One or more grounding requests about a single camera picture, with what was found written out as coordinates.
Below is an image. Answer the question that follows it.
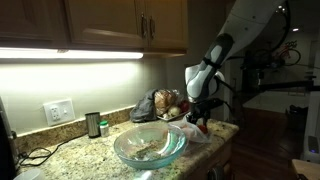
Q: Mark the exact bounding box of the under-cabinet light strip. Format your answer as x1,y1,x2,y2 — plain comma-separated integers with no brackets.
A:
0,47,145,61

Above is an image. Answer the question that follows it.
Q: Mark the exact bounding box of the large glass bowl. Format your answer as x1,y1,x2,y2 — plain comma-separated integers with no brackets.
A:
113,123,188,171

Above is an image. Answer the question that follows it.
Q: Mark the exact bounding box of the tan wooden table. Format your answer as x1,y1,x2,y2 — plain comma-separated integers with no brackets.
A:
291,159,320,180

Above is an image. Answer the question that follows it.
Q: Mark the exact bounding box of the black power cord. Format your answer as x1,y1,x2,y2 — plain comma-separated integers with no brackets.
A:
17,134,87,168

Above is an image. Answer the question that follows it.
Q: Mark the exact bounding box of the round red-orange peach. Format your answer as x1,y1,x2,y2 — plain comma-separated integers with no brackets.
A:
197,123,210,135

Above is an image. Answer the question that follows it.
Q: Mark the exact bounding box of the metal cabinet door handle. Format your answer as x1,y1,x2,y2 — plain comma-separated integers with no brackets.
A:
139,12,148,40
148,16,156,41

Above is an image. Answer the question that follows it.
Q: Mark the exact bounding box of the yellow onion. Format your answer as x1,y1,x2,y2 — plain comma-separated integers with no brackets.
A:
167,105,182,118

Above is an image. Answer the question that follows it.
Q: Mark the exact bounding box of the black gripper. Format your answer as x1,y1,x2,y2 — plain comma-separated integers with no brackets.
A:
186,101,212,131

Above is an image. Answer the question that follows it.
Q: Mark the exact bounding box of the red apple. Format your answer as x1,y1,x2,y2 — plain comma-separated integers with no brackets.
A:
179,100,191,114

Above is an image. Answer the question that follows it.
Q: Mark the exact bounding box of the small bottle green cap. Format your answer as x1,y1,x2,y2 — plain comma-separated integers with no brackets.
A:
99,120,110,138

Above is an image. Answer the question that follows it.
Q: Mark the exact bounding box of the clear plastic bag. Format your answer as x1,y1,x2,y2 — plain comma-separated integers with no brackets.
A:
168,117,213,144

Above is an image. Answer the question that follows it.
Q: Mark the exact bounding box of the white wall outlet plate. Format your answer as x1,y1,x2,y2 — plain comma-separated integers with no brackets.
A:
42,98,76,127

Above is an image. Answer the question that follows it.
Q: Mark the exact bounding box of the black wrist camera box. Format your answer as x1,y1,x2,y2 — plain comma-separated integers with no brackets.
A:
198,97,225,110

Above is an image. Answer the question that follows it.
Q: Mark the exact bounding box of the wooden upper cabinet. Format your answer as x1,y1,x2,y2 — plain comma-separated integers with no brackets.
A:
0,0,190,57

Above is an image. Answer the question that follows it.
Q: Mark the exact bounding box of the bread in plastic bag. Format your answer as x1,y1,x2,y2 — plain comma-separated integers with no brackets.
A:
153,88,179,117

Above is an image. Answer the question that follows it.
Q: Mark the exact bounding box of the stainless steel cup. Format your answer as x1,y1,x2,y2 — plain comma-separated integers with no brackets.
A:
84,111,102,139

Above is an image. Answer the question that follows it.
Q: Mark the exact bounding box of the red bicycle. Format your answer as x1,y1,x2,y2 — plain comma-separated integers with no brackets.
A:
266,39,303,67

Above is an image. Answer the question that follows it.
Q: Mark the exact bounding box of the white appliance blue light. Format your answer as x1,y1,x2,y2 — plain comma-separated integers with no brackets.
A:
301,89,320,164

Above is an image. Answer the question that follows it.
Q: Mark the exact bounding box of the black bin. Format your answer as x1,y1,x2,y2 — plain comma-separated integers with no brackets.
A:
288,104,309,134

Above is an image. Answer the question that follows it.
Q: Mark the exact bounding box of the wooden base cabinet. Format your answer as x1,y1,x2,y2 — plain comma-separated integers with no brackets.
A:
186,138,236,180

